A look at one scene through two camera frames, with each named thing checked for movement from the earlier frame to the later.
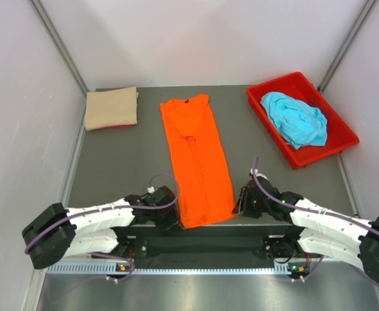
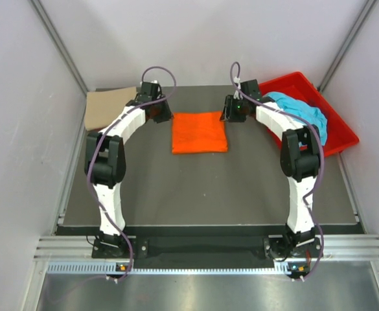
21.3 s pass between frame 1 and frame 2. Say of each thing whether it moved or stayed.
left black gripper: moved
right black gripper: moved
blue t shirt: stayed
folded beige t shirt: stayed
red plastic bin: stayed
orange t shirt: moved
